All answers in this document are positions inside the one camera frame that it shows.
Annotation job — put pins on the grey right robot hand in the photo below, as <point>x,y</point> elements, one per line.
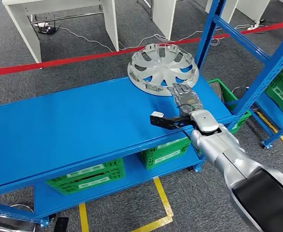
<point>185,99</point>

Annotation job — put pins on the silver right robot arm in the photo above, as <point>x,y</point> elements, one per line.
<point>228,150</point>

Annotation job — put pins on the grey plastic sheet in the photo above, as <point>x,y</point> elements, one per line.
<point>216,93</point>

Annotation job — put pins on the green plastic crate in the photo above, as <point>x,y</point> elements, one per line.
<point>95,176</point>
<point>161,155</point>
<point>228,94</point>
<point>280,89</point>

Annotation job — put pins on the white desk side panel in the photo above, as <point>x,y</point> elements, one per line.
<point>164,19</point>

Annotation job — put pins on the white power strip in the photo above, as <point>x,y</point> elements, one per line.
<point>253,27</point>

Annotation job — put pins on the white desk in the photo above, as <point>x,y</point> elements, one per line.
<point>252,8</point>
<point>59,4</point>

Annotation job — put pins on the black router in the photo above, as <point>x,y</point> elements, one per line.
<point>47,30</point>

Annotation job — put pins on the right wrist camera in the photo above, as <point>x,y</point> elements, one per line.
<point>163,123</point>

